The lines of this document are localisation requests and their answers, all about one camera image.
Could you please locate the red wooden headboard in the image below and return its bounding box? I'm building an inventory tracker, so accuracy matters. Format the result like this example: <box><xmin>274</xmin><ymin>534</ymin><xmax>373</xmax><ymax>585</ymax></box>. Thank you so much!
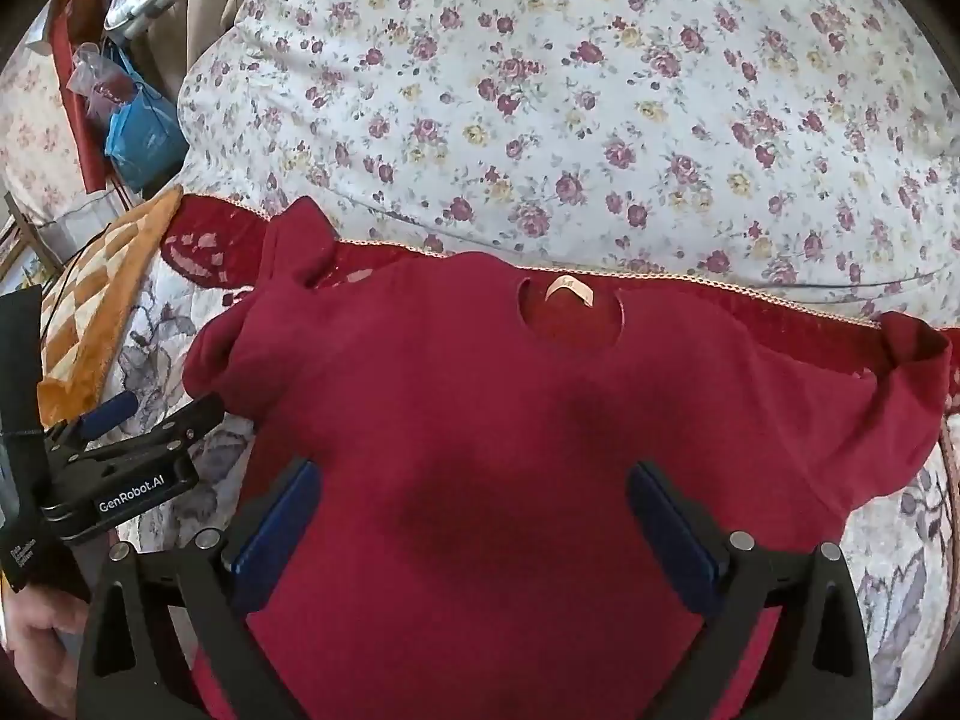
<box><xmin>45</xmin><ymin>0</ymin><xmax>125</xmax><ymax>197</ymax></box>

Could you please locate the orange checkered plush blanket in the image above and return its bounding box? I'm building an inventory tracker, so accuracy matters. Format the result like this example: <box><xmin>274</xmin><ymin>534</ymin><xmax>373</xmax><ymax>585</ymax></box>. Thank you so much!
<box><xmin>36</xmin><ymin>185</ymin><xmax>184</xmax><ymax>427</ymax></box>

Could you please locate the clear plastic bag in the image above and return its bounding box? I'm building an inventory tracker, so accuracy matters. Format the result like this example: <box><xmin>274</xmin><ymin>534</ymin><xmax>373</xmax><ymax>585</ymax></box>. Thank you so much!
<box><xmin>67</xmin><ymin>43</ymin><xmax>139</xmax><ymax>125</ymax></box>

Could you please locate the dark red small sweater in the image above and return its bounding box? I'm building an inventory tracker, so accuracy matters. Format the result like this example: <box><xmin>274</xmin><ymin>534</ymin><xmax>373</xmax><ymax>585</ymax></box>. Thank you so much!
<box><xmin>184</xmin><ymin>200</ymin><xmax>952</xmax><ymax>718</ymax></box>

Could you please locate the floral white duvet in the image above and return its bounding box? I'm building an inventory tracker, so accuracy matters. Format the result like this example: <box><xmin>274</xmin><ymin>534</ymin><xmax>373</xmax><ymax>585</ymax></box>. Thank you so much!
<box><xmin>179</xmin><ymin>0</ymin><xmax>958</xmax><ymax>327</ymax></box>

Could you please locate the blue plastic bag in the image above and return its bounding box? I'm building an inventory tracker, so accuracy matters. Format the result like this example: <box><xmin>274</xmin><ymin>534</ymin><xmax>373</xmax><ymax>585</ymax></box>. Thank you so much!
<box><xmin>104</xmin><ymin>44</ymin><xmax>187</xmax><ymax>192</ymax></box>

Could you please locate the person's left hand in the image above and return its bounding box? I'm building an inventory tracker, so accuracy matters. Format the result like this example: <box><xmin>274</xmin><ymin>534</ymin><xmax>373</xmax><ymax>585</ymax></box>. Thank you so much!
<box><xmin>3</xmin><ymin>585</ymin><xmax>88</xmax><ymax>718</ymax></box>

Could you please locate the floral pillow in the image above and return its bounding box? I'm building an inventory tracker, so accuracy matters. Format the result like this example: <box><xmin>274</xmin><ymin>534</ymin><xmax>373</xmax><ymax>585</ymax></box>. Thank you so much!
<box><xmin>0</xmin><ymin>47</ymin><xmax>86</xmax><ymax>224</ymax></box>

